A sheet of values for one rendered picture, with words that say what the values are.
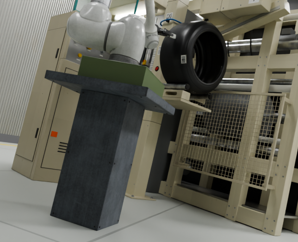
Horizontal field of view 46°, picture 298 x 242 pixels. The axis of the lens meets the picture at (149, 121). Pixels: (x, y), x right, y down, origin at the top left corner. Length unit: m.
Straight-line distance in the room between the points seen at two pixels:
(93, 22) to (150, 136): 1.31
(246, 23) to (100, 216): 2.03
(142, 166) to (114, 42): 1.35
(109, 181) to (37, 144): 1.15
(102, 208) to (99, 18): 0.90
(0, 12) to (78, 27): 3.61
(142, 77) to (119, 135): 0.28
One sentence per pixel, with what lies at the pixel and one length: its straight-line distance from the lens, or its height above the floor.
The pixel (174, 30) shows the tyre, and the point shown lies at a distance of 2.70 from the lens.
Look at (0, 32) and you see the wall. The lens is 5.35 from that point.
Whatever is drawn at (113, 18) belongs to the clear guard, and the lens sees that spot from 2.96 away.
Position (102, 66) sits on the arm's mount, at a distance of 1.64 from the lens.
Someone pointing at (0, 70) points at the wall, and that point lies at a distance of 5.40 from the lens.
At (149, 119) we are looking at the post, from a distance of 2.82.
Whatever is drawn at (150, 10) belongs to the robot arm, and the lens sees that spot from 2.17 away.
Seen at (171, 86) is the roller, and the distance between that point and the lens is 2.63.
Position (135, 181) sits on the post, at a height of 0.13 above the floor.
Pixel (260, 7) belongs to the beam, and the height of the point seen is 1.64.
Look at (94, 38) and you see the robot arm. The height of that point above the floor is 0.87.
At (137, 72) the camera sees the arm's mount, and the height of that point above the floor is 0.72.
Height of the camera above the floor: 0.41
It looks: 4 degrees up
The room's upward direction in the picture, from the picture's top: 13 degrees clockwise
